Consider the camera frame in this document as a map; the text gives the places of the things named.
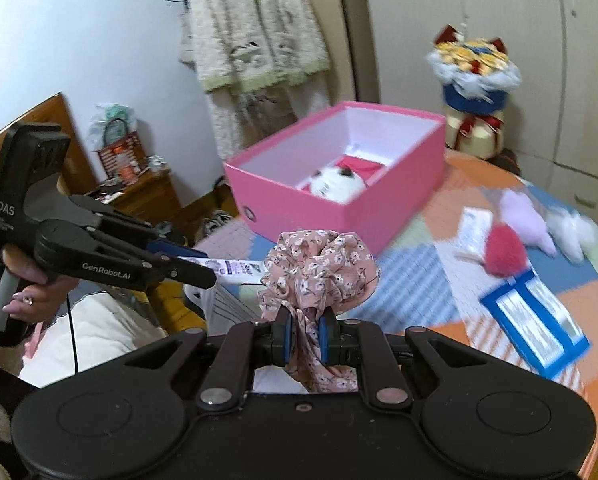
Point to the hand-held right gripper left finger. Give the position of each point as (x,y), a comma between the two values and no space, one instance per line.
(284,335)

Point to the pink cardboard box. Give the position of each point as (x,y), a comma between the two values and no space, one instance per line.
(379,210)

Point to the flower bouquet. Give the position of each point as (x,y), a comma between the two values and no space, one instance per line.
(474,95)

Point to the patterned slippers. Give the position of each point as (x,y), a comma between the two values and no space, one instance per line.
(219,221)

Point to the blue tissue pack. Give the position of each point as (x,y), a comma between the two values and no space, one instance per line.
(534,320)

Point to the purple plush toy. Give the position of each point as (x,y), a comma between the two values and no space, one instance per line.
(524,215)

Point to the white fluffy item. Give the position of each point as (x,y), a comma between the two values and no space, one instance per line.
(574,230)

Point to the beige wardrobe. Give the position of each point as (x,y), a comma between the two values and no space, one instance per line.
(529,10)

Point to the fuzzy cream cardigan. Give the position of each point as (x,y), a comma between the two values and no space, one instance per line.
(259,25)

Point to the white tissue pack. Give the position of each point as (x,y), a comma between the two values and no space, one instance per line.
(474,230)

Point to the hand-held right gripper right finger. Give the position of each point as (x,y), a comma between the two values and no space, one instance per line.
(326,335)

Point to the white plush toy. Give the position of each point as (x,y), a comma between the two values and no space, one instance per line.
(339,185)

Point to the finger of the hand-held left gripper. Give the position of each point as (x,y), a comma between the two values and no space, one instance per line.
(194,275)
(171,250)

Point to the white quilt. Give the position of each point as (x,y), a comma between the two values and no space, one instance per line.
(109,340)

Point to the patchwork tablecloth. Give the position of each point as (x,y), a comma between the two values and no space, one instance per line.
(419,290)

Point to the pink fluffy pompom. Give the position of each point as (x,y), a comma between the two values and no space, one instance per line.
(504,250)

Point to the orange printed gift bag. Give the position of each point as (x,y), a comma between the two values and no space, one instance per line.
(121,157)

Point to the purple print tissue pack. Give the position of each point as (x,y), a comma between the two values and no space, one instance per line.
(229,266)

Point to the red cloth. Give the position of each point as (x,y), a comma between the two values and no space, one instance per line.
(361,165)

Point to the fuzzy cream pants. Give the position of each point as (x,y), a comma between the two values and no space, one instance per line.
(239,120)

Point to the wooden bed headboard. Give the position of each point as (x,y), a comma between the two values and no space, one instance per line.
(76,160)

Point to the person's left hand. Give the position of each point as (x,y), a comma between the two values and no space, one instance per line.
(39,285)

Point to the pink floral cloth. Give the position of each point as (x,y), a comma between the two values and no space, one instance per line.
(324,270)

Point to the black suitcase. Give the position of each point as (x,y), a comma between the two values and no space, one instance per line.
(509,162)

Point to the wooden nightstand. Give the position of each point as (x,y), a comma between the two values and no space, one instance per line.
(144,195)

